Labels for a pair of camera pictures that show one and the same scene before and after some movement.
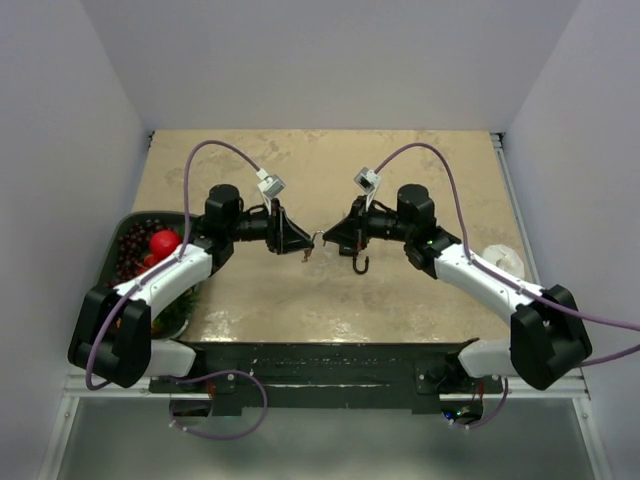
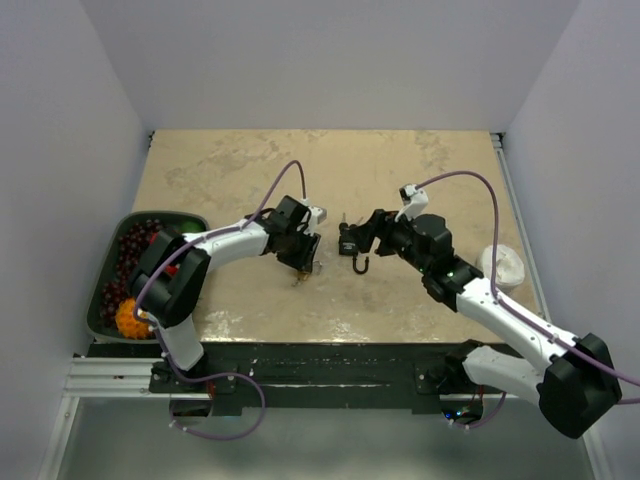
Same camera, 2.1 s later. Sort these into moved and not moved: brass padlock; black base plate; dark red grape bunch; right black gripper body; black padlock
Moved: right black gripper body; brass padlock
Not moved: dark red grape bunch; black padlock; black base plate
